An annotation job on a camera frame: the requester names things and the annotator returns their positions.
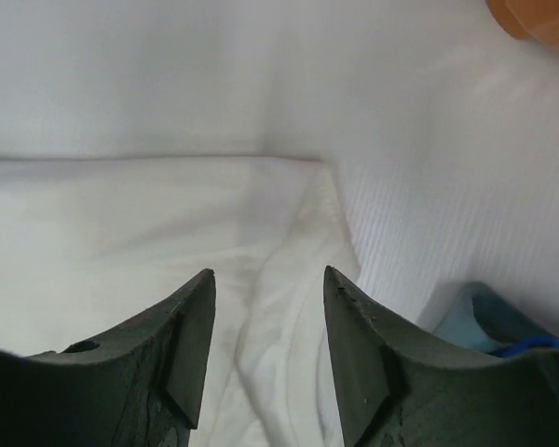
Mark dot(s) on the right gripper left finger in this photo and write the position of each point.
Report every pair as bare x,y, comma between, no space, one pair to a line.
140,383

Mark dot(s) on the folded light blue t shirt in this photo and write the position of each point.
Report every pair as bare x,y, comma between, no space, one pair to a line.
482,320

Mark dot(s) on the white floral t shirt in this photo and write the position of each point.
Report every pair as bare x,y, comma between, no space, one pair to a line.
87,244

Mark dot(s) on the orange plastic basket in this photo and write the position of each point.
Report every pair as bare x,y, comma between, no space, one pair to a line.
528,20

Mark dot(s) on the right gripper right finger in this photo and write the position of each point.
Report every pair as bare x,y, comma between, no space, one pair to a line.
398,385

